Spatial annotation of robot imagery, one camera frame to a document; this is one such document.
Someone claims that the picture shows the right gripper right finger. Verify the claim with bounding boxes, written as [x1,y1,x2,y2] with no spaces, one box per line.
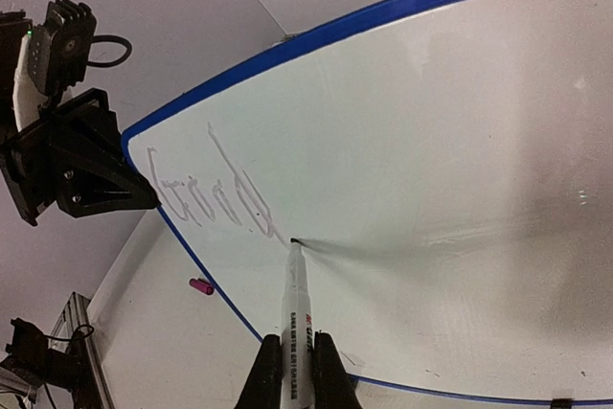
[312,331,362,409]

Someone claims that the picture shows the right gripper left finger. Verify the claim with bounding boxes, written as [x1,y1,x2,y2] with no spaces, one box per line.
[237,334,283,409]

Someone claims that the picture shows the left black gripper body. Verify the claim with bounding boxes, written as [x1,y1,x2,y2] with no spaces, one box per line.
[1,121,59,226]

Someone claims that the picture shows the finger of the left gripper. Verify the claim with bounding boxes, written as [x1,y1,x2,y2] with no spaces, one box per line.
[46,88,159,217]

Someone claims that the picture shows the white marker pen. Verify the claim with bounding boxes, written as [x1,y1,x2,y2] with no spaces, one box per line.
[281,239,314,408]

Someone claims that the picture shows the magenta marker cap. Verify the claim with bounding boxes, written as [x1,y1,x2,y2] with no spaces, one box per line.
[189,278,215,296]

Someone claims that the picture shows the blue framed small whiteboard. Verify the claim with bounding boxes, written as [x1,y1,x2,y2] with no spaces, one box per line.
[123,0,612,405]

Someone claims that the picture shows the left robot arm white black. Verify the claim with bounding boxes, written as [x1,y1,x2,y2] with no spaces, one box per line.
[1,0,159,225]

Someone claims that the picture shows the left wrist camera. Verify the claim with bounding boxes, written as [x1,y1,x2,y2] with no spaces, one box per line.
[12,0,97,131]

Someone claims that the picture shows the left camera black cable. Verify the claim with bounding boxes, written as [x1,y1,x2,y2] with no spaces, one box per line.
[88,34,134,69]

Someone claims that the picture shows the aluminium front rail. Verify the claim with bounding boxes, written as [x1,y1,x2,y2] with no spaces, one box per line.
[49,292,115,409]

